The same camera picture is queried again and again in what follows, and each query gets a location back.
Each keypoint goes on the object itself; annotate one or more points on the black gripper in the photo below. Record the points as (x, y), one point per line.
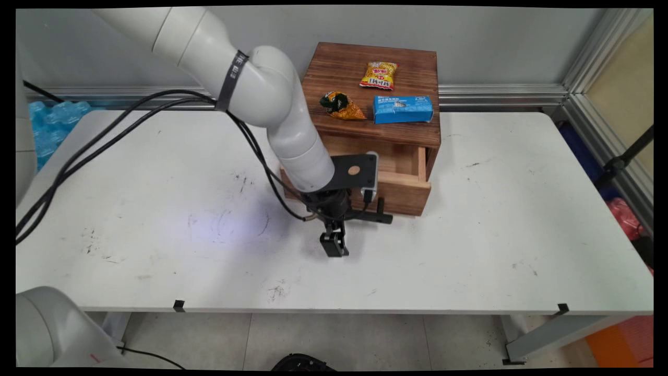
(329, 204)

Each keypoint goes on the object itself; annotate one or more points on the wooden drawer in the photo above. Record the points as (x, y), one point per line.
(407, 197)

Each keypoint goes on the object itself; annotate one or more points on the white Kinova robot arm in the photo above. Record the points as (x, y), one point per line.
(271, 94)

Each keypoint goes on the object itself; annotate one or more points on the black round floor object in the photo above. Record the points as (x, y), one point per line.
(302, 363)

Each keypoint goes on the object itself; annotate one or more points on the orange and black snack bag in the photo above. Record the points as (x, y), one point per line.
(345, 108)

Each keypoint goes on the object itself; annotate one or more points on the blue tissue pack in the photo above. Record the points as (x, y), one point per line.
(403, 109)

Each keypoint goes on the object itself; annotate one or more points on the yellow snack bag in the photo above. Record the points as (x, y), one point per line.
(378, 75)

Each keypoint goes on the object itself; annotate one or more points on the black tape piece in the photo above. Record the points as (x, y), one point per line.
(562, 309)
(179, 306)

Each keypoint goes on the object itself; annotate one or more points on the brown wooden cabinet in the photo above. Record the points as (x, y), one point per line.
(334, 68)

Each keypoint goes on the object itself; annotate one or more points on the white table leg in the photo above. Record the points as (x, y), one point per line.
(553, 337)
(116, 329)

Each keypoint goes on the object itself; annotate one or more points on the blue fabric item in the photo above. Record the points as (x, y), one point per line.
(579, 151)

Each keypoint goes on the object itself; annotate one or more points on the red plastic bag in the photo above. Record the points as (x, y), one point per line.
(623, 216)

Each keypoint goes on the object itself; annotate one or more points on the black tripod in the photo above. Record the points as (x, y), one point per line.
(618, 163)

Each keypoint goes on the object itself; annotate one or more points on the orange box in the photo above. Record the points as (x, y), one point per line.
(621, 342)

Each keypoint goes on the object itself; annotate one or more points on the blue bottled water pack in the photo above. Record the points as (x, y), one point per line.
(52, 128)

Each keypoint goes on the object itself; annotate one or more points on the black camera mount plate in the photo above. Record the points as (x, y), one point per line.
(348, 169)

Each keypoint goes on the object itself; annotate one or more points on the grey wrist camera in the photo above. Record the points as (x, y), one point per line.
(371, 175)

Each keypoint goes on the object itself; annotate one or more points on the aluminium partition frame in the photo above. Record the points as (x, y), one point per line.
(600, 104)

